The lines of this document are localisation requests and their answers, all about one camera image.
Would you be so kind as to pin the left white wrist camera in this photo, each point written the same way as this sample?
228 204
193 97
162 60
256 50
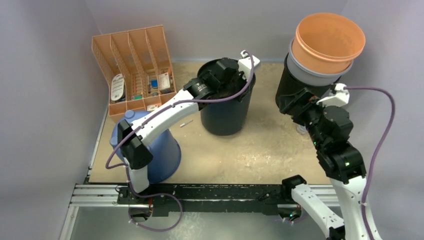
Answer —
247 64

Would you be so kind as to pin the small boxes in organizer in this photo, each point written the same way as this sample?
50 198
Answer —
150 93

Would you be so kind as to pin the black ribbed bin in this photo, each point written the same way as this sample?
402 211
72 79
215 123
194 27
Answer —
289 85

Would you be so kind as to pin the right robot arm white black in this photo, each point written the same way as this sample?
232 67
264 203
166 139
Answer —
329 126

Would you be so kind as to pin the large blue plastic bucket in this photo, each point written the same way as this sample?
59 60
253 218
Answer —
165 150

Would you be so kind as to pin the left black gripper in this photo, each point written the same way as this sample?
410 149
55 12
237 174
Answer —
242 80

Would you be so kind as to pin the white oval package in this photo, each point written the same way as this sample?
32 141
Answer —
117 88

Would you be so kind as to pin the orange plastic file organizer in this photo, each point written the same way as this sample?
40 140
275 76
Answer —
140 51

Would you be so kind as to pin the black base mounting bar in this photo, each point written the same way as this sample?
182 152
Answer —
164 198

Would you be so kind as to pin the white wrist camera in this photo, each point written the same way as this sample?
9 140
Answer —
338 97
247 64

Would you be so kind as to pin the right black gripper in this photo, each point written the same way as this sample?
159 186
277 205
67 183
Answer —
298 102

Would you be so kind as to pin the grey plastic bucket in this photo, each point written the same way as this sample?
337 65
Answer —
308 76

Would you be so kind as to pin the small clear plastic cup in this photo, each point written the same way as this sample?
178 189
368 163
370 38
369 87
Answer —
301 129

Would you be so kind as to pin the dark navy cylindrical bin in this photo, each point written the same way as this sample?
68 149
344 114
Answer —
228 117

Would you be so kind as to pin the orange plastic bucket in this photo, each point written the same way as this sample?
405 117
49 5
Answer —
327 43

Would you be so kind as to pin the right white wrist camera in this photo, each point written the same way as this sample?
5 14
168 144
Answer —
338 97

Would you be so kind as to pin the small grey pen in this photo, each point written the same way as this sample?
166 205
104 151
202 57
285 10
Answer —
185 123

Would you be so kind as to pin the aluminium frame rail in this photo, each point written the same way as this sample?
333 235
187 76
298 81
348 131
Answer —
99 195

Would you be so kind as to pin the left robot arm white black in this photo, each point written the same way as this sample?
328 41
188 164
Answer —
135 137

